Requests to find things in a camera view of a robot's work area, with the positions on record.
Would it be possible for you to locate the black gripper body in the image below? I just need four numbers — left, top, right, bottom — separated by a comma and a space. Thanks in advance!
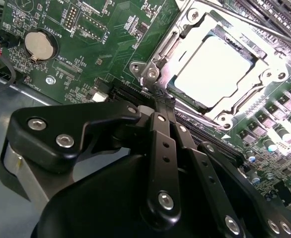
0, 140, 291, 238

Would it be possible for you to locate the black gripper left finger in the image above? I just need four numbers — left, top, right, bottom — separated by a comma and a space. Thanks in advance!
8, 95, 183, 226

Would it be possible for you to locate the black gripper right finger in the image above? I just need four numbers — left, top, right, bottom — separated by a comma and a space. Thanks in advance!
164, 98, 291, 238

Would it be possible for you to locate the metal socket cover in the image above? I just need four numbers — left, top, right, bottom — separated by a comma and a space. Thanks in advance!
157, 11, 289, 119

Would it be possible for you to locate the silver square CPU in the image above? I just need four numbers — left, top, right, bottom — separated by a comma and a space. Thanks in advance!
170, 33, 253, 110

